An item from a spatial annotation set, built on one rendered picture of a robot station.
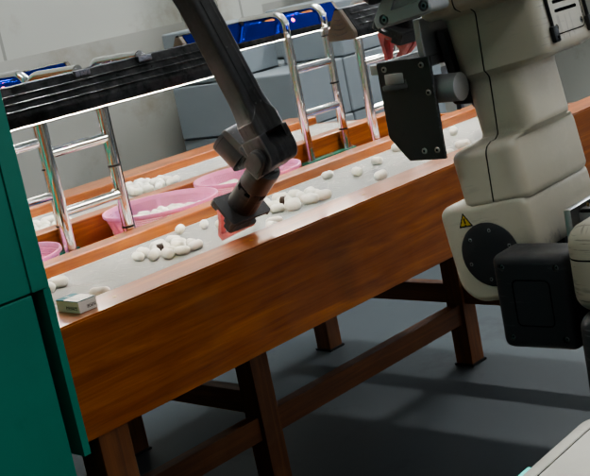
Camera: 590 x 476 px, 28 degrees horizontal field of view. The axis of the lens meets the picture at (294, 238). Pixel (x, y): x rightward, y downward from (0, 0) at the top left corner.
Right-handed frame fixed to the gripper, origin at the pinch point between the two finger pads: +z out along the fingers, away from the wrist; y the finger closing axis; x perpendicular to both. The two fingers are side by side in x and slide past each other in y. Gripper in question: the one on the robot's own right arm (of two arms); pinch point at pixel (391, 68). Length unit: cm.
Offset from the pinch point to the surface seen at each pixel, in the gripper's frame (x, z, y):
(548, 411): 30, 96, -65
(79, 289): -18, 38, 59
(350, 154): -27, 40, -36
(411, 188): 8.8, 22.9, -2.9
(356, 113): -140, 117, -215
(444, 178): 9.8, 23.2, -13.8
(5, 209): -3, 5, 89
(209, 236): -17.1, 37.5, 25.6
